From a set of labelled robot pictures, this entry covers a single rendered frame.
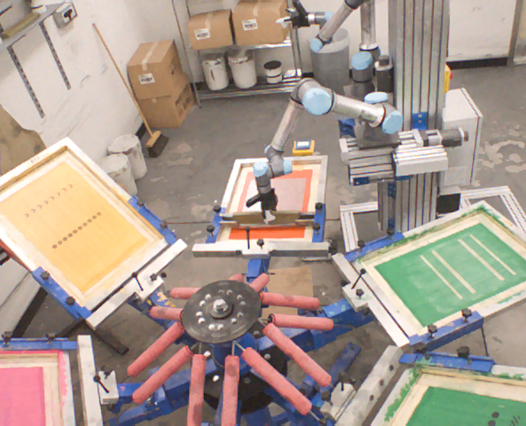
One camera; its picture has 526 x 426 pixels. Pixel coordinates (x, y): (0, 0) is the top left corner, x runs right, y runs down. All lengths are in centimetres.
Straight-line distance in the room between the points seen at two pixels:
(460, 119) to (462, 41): 330
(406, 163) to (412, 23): 69
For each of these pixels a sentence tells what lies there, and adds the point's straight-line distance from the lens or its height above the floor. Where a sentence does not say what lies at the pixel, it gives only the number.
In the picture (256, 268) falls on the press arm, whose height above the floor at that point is 104.
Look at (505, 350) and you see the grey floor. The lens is 341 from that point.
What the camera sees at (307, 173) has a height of 96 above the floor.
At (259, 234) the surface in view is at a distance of 269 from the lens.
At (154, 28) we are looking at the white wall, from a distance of 647.
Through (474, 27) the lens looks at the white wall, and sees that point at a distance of 618.
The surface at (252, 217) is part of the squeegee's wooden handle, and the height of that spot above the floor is 104.
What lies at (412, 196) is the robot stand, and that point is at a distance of 326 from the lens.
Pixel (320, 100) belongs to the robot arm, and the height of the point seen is 165.
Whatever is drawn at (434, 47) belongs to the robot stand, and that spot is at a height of 164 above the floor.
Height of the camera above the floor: 274
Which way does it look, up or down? 39 degrees down
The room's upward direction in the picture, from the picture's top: 12 degrees counter-clockwise
